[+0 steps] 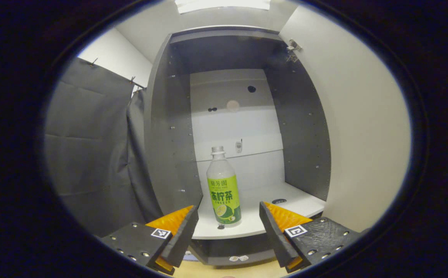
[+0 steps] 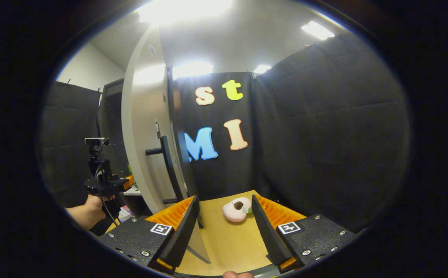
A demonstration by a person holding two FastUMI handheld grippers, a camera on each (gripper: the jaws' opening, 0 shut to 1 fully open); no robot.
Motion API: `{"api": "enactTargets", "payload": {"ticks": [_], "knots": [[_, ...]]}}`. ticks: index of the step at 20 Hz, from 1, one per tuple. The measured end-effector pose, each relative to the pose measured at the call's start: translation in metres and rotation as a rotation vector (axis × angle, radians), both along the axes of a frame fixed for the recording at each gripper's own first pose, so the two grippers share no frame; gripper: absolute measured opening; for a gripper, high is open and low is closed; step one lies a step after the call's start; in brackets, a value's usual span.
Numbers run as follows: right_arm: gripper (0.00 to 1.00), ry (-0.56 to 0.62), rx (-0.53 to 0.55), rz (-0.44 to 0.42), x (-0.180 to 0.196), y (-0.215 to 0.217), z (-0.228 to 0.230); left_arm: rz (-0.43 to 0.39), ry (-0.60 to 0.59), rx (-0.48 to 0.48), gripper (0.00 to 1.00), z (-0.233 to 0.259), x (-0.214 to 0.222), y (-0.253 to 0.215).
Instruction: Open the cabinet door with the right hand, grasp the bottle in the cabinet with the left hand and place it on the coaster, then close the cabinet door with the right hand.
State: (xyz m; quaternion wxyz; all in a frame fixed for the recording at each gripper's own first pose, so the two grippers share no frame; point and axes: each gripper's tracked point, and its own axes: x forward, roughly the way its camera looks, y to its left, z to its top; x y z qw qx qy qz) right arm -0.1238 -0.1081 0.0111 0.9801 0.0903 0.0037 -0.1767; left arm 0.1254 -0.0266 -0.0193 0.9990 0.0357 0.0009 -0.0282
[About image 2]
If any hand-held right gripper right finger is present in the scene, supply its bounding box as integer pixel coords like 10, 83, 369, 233
252, 194, 358, 274

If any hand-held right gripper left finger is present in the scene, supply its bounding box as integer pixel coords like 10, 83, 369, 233
98, 195, 201, 275

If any black door handle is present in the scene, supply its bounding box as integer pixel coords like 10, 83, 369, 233
145, 135, 184, 204

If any white cabinet door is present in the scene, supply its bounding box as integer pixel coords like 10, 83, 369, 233
121, 25, 211, 265

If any stack of printed booklets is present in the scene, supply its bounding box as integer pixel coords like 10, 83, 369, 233
118, 206, 134, 223

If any pink white plush toy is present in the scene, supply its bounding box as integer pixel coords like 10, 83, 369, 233
223, 197, 254, 224

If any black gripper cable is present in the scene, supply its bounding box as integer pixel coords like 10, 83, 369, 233
95, 166, 121, 228

